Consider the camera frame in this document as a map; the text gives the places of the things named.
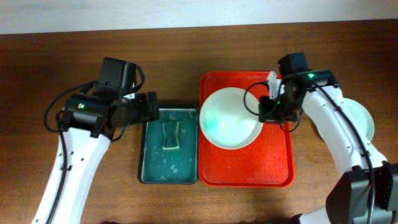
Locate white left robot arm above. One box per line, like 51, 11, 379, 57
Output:
32, 57, 159, 223

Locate light blue plate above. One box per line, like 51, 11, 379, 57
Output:
313, 98, 376, 142

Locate white plate green stain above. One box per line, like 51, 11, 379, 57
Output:
199, 87, 263, 150

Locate red plastic tray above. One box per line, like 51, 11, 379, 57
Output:
198, 71, 295, 188

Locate black tray with green water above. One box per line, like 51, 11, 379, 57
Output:
137, 104, 199, 185

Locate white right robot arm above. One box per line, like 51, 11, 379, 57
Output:
257, 53, 397, 224

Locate green yellow sponge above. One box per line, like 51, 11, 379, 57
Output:
162, 121, 180, 151

